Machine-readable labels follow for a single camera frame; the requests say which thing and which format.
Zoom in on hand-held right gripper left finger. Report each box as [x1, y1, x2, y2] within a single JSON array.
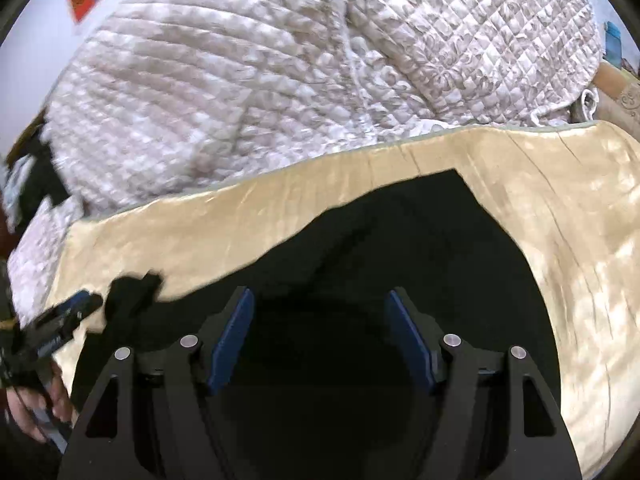
[[59, 286, 257, 480]]

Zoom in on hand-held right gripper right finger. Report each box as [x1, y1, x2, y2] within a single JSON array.
[[384, 287, 584, 480]]

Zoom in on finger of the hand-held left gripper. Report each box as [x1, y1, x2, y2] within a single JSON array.
[[47, 291, 104, 322], [27, 310, 90, 357]]

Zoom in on black pants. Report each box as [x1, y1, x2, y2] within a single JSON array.
[[70, 169, 564, 480]]

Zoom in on person's left hand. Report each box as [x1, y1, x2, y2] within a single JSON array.
[[4, 360, 77, 444]]

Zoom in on dark cloth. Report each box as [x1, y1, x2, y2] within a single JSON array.
[[0, 120, 72, 223]]

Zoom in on golden satin blanket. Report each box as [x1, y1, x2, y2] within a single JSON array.
[[47, 121, 640, 480]]

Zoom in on quilted floral comforter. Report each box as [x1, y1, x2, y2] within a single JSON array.
[[4, 0, 604, 313]]

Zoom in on brown patterned pillow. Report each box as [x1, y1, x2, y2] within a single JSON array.
[[570, 60, 640, 130]]

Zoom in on small blue object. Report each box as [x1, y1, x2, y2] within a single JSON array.
[[603, 21, 624, 62]]

